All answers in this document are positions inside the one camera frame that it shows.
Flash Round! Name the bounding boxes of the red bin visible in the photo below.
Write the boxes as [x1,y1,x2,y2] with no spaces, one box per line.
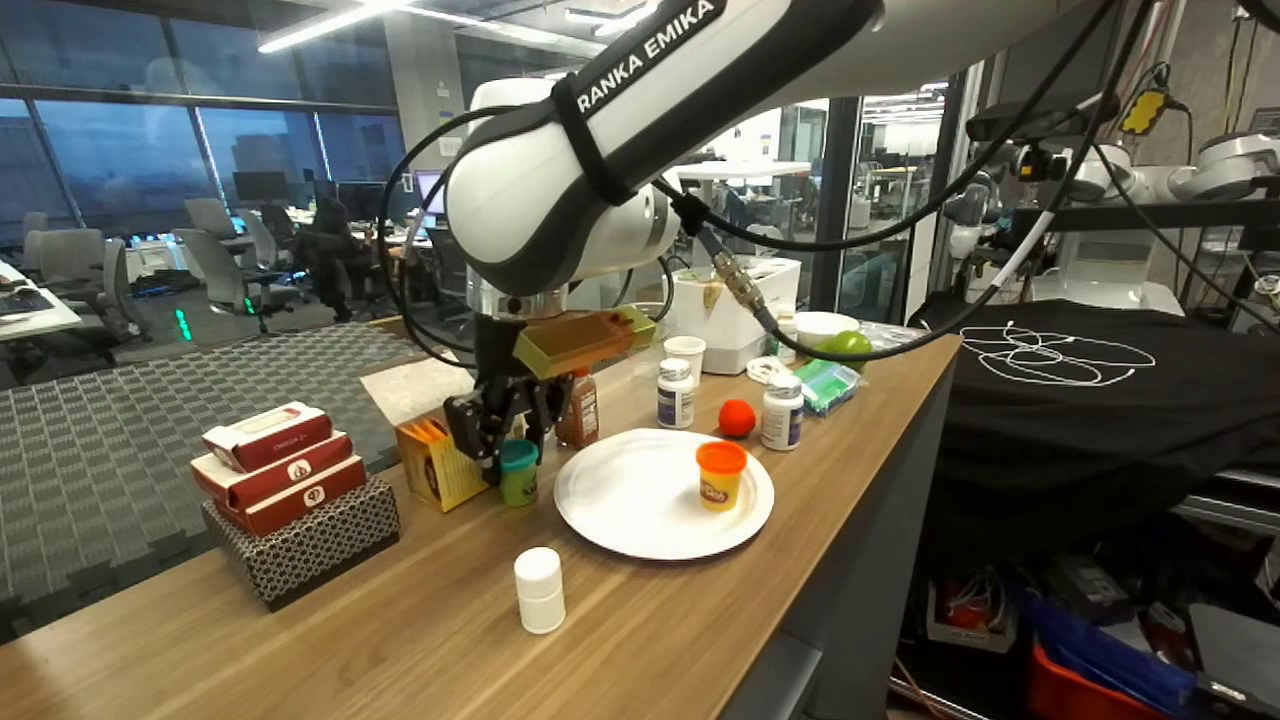
[1025,637,1162,720]

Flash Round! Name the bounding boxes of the yellow tub orange lid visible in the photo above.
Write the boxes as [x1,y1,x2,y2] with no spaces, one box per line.
[691,441,751,517]

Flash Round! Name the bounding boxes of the red white flat box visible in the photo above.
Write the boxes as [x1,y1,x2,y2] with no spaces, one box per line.
[223,454,373,542]
[198,402,337,473]
[189,429,355,511]

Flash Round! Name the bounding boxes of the white office desk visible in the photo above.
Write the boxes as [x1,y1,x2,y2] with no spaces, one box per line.
[0,257,89,350]

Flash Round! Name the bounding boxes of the thin white loose cable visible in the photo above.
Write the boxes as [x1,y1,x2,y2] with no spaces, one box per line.
[955,315,1159,391]

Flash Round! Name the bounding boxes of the plain white small bottle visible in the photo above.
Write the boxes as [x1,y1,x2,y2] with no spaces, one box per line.
[511,545,567,641]

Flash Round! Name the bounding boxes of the white plastic appliance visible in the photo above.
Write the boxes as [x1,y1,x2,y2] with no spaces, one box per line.
[658,257,802,376]

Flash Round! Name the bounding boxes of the seated person dark clothing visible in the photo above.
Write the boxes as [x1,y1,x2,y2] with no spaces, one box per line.
[294,175,383,326]

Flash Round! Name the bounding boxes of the brown yellow wrist camera box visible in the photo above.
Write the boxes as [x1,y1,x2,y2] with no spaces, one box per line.
[511,309,658,385]

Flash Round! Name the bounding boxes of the green packet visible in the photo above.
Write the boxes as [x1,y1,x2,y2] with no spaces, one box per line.
[794,351,863,416]

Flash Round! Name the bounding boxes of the white paper cup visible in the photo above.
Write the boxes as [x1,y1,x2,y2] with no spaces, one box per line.
[658,334,706,391]

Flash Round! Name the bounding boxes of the yellow hanging controller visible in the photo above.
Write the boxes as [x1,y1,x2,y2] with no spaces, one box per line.
[1114,83,1175,142]

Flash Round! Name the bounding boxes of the black cloth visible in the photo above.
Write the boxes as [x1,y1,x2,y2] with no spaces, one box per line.
[916,297,1280,537]

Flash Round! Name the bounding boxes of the dough tub teal lid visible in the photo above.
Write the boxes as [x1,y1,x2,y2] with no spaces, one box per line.
[494,438,542,511]

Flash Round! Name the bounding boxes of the green apple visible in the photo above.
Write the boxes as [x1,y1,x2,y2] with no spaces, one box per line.
[819,329,876,368]

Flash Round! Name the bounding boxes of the yellow open cardboard box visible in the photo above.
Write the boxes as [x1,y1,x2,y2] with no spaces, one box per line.
[355,356,499,517]

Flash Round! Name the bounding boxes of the white bowl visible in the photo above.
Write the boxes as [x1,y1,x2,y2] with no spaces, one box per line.
[789,309,863,351]

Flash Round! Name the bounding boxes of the grey office chair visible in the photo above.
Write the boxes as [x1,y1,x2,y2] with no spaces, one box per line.
[21,223,145,350]
[177,196,303,338]

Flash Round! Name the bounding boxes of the white pill bottle pale label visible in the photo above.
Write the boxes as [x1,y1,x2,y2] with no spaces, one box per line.
[656,356,698,434]

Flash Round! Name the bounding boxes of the grey patterned box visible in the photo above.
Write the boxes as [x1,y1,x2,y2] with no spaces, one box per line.
[198,473,402,612]

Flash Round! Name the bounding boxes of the white paper plate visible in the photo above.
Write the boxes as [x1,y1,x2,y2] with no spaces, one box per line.
[553,425,779,563]

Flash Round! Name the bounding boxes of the white crate red items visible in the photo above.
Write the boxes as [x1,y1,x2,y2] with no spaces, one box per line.
[924,581,1025,656]

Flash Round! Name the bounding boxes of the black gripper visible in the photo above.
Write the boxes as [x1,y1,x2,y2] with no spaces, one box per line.
[441,315,563,478]

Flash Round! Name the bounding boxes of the blue bin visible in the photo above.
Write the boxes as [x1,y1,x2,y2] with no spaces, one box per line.
[1025,592,1203,715]

